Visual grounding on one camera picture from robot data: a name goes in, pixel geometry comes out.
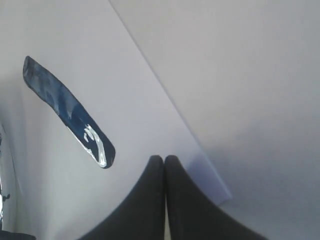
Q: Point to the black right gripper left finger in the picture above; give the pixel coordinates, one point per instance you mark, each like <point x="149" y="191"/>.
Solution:
<point x="141" y="215"/>

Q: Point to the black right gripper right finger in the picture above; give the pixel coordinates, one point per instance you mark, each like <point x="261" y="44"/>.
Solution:
<point x="191" y="215"/>

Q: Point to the white paper sheet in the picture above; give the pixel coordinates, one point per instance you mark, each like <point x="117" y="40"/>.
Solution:
<point x="54" y="188"/>

